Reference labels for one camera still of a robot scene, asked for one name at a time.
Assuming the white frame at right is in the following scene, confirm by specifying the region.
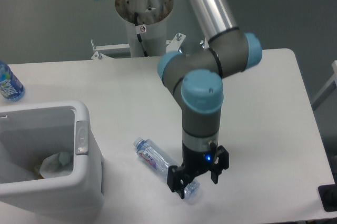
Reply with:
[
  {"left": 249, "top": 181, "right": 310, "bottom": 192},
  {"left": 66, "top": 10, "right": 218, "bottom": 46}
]
[{"left": 311, "top": 60, "right": 336, "bottom": 111}]

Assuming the white metal base bracket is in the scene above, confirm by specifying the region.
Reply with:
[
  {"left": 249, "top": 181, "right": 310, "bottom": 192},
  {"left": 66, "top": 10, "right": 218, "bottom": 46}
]
[{"left": 90, "top": 33, "right": 211, "bottom": 61}]

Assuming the blue labelled water bottle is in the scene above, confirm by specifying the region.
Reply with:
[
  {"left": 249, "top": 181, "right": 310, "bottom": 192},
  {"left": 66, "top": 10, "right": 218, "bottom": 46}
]
[{"left": 1, "top": 61, "right": 25, "bottom": 102}]

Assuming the black cable on pedestal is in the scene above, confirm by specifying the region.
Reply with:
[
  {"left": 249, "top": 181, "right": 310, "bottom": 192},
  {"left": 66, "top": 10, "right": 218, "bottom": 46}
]
[{"left": 133, "top": 12, "right": 149, "bottom": 57}]

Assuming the white plastic trash can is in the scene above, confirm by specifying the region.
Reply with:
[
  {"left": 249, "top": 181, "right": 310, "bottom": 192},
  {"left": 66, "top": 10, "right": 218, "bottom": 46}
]
[{"left": 1, "top": 101, "right": 104, "bottom": 218}]

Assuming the black clamp at table edge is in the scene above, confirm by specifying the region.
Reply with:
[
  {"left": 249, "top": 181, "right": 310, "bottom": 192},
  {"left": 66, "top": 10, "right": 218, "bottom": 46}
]
[{"left": 318, "top": 184, "right": 336, "bottom": 212}]

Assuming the clear crushed plastic bottle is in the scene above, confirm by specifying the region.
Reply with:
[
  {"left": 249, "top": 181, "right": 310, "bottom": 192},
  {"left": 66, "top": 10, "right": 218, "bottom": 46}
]
[{"left": 133, "top": 137, "right": 200, "bottom": 205}]

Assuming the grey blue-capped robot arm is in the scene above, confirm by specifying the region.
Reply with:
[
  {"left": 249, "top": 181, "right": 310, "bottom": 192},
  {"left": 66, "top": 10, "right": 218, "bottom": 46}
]
[{"left": 115, "top": 0, "right": 262, "bottom": 198}]

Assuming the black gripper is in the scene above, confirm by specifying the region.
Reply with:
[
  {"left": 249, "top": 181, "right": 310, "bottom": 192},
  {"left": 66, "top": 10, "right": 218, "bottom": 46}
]
[{"left": 167, "top": 143, "right": 229, "bottom": 199}]

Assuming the white plastic wrapper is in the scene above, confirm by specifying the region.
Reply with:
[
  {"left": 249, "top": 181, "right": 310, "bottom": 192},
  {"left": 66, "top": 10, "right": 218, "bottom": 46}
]
[{"left": 39, "top": 152, "right": 73, "bottom": 179}]

